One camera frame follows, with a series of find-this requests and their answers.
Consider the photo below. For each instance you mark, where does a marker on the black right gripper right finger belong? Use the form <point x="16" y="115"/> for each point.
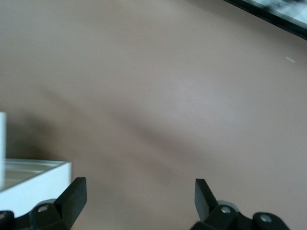
<point x="204" y="201"/>

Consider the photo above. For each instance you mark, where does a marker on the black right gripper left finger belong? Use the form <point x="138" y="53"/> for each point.
<point x="69" y="201"/>

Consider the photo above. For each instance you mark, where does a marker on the white drawer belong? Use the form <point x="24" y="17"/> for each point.
<point x="55" y="175"/>

